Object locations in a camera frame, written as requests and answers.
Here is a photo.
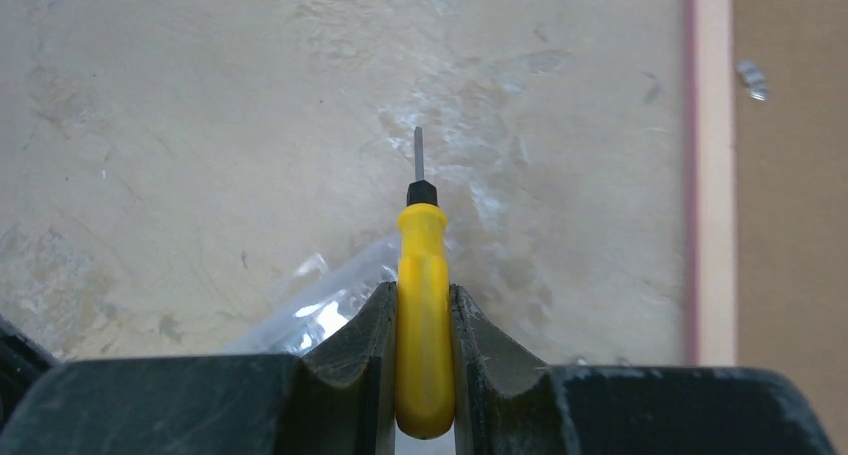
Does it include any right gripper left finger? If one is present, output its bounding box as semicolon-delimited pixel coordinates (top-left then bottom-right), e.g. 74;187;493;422
291;282;397;454

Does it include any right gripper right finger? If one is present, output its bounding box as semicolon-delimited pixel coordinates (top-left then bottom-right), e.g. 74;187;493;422
450;285;564;454

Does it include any yellow handled screwdriver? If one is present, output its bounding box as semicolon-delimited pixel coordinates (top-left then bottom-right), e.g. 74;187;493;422
395;127;455;440

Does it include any pink picture frame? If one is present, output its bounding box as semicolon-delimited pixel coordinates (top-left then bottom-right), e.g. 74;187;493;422
684;0;847;453

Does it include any clear screw organizer box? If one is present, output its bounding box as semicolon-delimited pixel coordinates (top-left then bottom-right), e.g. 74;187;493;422
222;235;400;355

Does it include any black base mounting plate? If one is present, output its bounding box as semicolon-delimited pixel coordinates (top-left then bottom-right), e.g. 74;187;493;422
0;317;59;428

